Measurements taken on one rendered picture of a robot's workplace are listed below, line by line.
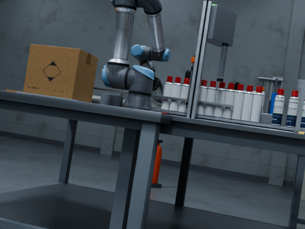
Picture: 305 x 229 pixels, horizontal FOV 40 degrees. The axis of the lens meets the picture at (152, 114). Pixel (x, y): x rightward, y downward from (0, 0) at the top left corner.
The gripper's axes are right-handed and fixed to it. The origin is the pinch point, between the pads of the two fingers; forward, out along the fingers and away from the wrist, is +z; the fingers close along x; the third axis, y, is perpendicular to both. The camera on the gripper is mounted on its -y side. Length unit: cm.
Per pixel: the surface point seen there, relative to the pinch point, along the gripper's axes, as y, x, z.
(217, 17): -17, -49, -26
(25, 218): -49, 76, 39
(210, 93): -2.5, -29.5, 8.3
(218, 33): -14, -46, -18
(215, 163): 728, 76, 36
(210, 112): -2.1, -25.3, 18.0
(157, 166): 313, 97, 19
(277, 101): -2, -61, 26
